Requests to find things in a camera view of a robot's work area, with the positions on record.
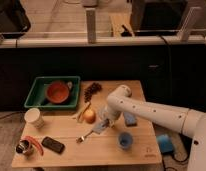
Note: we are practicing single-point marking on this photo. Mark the yellow apple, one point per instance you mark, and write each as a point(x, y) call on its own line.
point(89, 116)

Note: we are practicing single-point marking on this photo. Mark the small item in bin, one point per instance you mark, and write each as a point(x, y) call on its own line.
point(70, 85)

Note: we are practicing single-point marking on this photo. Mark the blue-grey towel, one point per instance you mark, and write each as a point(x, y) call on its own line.
point(103, 123)

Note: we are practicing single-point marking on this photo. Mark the orange bowl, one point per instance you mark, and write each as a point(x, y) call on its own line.
point(57, 92)

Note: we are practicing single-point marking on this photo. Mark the bunch of dark grapes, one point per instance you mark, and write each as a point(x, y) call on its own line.
point(90, 90)

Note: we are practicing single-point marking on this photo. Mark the red chili pepper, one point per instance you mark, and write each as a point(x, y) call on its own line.
point(35, 143)

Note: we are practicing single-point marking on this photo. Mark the green plastic bin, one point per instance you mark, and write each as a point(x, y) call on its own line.
point(36, 97)

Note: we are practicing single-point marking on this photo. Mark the small metal cup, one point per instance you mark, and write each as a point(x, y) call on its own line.
point(24, 147)

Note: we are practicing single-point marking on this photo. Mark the metal fork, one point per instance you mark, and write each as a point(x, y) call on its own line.
point(82, 138)

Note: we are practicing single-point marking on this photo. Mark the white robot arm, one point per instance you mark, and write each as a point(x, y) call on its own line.
point(189, 122)

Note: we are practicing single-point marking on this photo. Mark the white rail frame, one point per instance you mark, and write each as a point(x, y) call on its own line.
point(91, 38)

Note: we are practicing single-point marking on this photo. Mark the black box top right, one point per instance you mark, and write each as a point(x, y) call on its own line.
point(156, 17)

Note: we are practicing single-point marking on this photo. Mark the blue sponge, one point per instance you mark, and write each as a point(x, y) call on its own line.
point(130, 120)

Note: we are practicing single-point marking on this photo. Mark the white paper cup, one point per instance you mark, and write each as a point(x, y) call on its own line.
point(33, 116)

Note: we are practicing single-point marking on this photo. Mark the black smartphone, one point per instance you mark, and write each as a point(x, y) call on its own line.
point(53, 145)

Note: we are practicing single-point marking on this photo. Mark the blue plastic cup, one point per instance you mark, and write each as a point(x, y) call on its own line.
point(125, 140)

